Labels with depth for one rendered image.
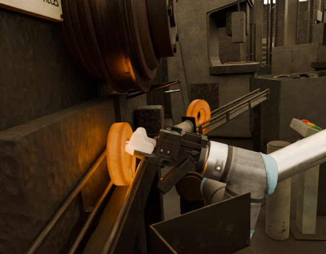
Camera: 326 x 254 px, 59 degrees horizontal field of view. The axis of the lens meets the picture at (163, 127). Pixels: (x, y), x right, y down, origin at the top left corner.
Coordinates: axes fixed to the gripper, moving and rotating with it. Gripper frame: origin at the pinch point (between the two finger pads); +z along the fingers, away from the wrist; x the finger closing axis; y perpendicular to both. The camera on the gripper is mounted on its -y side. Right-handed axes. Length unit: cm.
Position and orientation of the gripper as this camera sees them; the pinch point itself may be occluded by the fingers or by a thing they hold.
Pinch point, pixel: (122, 146)
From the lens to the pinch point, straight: 71.6
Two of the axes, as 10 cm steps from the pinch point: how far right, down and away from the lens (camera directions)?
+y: 2.1, -9.4, -2.6
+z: -9.7, -2.4, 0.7
